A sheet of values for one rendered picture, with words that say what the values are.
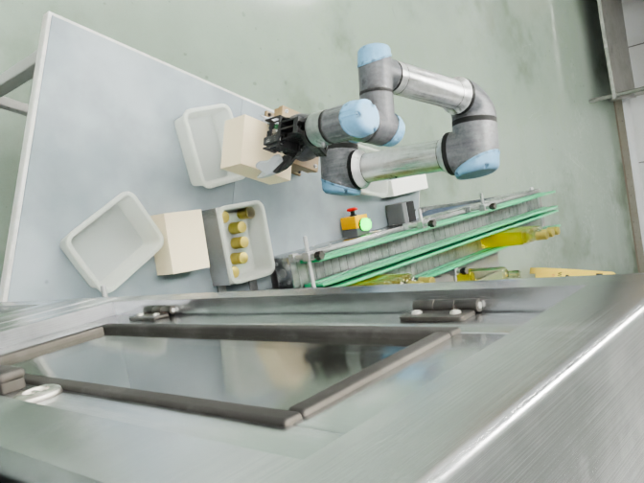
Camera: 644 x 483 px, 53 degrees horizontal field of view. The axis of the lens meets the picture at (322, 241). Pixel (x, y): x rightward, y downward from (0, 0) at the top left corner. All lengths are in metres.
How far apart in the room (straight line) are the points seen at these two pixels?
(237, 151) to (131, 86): 0.43
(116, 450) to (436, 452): 0.14
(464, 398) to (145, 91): 1.64
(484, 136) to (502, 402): 1.45
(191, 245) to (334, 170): 0.47
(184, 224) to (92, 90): 0.41
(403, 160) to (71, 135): 0.86
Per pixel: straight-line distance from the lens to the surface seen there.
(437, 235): 2.54
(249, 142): 1.53
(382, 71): 1.44
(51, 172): 1.67
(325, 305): 0.62
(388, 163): 1.80
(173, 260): 1.72
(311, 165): 2.08
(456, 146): 1.71
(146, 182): 1.79
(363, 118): 1.31
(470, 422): 0.26
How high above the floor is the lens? 2.25
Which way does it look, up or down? 43 degrees down
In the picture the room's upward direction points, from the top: 84 degrees clockwise
